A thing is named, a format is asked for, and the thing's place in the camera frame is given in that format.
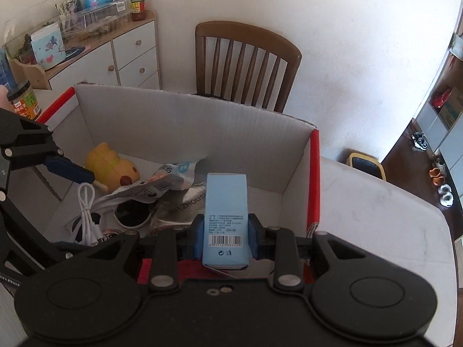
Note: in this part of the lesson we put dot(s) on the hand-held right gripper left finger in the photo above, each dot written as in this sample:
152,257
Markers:
197,238

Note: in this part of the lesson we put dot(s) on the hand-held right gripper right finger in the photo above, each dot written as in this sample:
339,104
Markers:
254,238

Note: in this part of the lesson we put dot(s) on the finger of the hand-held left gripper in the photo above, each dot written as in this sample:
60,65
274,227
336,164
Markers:
70,169
29,235

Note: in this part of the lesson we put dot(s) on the foil snack wrapper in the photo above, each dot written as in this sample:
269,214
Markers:
177,209

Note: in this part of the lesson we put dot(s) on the yellow spotted squishy toy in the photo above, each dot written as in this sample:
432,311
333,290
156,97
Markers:
108,166

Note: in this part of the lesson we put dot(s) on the small light blue carton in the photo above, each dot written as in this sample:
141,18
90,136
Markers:
226,206

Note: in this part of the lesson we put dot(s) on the white sunglasses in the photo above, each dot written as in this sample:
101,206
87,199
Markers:
132,215

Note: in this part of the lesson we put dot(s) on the white snack packet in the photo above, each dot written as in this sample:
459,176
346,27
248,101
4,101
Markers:
144,189

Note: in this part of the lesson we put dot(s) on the red cardboard box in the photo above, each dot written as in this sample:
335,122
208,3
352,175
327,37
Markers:
217,133

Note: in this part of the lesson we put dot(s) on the green label jar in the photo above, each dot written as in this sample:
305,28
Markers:
25,103

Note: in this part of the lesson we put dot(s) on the light blue printed tissue box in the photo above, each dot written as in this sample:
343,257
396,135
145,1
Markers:
47,47

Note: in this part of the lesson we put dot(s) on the white drawer sideboard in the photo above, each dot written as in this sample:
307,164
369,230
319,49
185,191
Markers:
134,61

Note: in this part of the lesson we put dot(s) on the clear plastic case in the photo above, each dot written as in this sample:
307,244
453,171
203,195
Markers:
94,20

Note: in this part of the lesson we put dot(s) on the photo card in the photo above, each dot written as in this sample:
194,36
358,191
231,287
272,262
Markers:
68,7

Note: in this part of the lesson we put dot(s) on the red lid sauce jar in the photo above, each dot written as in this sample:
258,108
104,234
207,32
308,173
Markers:
138,7

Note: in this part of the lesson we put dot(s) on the wooden slat-back chair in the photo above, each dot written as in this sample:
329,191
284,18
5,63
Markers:
246,58

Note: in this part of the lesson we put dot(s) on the dark sneakers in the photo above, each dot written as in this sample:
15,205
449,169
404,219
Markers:
420,141

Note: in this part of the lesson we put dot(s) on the orange slippers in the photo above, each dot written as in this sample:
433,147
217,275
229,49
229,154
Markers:
437,173

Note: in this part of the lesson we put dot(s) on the white slippers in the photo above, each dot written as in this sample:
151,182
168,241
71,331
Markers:
445,195

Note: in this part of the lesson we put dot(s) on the red item on shelf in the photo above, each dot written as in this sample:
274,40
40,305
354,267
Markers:
442,97

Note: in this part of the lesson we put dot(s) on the cardboard box on shelf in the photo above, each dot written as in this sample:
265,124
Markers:
454,112

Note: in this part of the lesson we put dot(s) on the yellow frame stool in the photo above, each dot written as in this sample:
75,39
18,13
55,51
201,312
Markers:
365,162

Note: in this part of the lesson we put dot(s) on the blue-grey wall cabinet unit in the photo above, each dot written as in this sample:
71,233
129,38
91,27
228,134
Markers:
448,141

